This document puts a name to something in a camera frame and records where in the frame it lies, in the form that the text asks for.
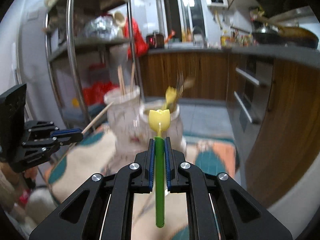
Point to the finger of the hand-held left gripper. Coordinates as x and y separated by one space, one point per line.
62 131
70 138

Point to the hanging red plastic bag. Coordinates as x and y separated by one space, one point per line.
136 40

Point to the printed table cloth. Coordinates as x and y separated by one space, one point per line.
82 160

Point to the crumpled red plastic bag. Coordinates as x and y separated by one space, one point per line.
98 92

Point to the person's left hand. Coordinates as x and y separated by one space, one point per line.
28 177

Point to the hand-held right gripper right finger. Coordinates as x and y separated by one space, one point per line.
167 160

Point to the window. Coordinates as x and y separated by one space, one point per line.
182 12

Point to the wooden base cabinets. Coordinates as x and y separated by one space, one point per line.
280 130

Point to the steel fork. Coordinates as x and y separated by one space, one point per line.
180 82

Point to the yellow plastic shovel utensil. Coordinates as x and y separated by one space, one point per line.
170 95

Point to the amber bottles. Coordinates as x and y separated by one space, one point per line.
188 36

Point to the cream cup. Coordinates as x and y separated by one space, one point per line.
119 19

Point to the built-in steel oven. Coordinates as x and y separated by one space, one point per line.
250 95

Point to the red-lidded plastic container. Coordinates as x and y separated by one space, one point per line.
97 73

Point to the yellow oil bottle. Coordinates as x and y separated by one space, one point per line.
225 40

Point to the white wall socket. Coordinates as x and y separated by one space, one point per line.
32 15

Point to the dark rice cooker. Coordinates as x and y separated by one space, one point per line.
155 40

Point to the white refrigerator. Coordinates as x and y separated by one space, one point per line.
30 55

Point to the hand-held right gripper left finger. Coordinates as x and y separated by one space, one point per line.
150 160

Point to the clear plastic bag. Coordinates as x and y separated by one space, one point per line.
101 27

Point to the steel faucet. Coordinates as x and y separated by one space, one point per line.
198 35

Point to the metal shelf rack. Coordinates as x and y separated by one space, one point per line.
72 55

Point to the white floral ceramic utensil holder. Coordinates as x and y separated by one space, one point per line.
125 125

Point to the black wok on counter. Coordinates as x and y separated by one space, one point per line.
297 36

